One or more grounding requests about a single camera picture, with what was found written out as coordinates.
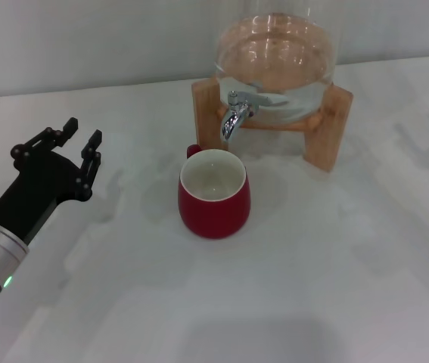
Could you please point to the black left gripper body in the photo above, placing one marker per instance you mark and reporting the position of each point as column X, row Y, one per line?
column 40, row 189

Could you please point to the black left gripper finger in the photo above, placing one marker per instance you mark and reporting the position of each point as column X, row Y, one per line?
column 91, row 159
column 55, row 136

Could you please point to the red ceramic cup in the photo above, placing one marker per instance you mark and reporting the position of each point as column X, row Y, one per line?
column 214, row 215

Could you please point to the chrome faucet tap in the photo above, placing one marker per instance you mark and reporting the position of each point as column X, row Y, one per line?
column 231, row 121

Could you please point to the wooden dispenser stand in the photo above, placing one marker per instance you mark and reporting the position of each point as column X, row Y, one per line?
column 208, row 125

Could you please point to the glass drink dispenser jar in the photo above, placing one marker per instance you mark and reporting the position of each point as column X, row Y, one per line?
column 274, row 53

